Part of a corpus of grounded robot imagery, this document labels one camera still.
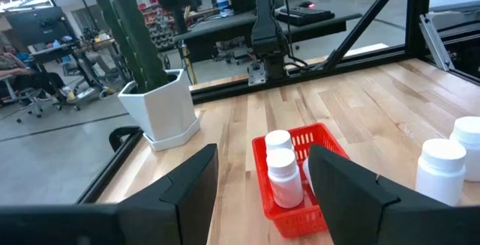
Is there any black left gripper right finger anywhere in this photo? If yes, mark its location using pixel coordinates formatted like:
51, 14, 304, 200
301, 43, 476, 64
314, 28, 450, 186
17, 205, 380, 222
307, 143, 455, 245

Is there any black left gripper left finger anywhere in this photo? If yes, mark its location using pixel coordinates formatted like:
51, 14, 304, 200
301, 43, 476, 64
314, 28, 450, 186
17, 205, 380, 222
115, 143, 220, 245

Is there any red plastic basket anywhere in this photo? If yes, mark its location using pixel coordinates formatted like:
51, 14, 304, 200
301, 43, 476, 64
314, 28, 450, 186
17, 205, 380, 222
251, 121, 352, 240

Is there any white pill bottle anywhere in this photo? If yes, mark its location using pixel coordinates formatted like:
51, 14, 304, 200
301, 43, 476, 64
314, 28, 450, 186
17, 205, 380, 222
265, 148, 305, 210
264, 129, 296, 157
415, 137, 468, 208
449, 115, 480, 183

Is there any white hexagonal plant pot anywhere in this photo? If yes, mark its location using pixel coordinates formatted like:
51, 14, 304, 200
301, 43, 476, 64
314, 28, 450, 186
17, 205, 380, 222
117, 68, 202, 153

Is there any office chair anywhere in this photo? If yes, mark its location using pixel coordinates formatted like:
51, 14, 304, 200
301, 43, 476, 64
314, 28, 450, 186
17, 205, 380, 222
0, 73, 48, 124

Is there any shelf with red bins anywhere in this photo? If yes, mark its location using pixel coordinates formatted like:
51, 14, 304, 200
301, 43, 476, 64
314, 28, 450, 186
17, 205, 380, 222
139, 2, 178, 49

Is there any tall green cactus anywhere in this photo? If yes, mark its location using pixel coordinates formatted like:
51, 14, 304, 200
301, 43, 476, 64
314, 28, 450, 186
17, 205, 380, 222
92, 0, 170, 94

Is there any black desk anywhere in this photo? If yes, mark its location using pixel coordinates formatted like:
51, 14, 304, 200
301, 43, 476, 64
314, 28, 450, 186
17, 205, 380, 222
173, 6, 363, 64

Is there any person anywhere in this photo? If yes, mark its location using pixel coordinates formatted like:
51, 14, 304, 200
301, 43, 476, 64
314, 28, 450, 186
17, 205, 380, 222
0, 42, 74, 106

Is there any black background table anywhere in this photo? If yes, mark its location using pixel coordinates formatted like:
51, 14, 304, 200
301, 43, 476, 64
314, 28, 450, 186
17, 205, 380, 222
27, 36, 125, 93

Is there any black keyboard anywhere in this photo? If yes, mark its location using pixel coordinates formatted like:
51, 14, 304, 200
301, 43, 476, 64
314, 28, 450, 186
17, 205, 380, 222
276, 5, 336, 28

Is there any black display panel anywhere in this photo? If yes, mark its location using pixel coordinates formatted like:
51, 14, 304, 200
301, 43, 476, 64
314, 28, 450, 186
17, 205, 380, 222
3, 6, 67, 52

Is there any black aluminium table frame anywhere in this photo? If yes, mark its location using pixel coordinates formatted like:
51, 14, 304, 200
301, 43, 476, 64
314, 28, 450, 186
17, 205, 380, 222
76, 0, 480, 205

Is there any yellow cable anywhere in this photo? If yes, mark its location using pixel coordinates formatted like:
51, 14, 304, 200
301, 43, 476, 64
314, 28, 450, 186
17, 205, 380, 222
182, 43, 199, 86

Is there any silver mounting bracket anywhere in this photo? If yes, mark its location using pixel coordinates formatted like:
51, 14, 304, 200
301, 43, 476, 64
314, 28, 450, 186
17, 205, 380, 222
247, 62, 269, 88

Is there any silver frame bracket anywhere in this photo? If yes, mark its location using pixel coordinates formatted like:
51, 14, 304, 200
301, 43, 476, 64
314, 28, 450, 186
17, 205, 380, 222
418, 12, 457, 72

